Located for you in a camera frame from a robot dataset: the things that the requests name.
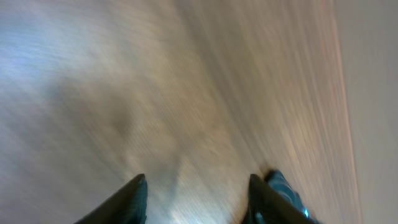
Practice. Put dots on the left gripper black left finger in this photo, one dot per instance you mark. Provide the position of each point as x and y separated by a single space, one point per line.
127 206

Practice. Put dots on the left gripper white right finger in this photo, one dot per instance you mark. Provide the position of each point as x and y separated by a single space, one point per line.
266 206

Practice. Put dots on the black orange printed cycling jersey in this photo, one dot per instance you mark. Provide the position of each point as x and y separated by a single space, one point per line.
276 180

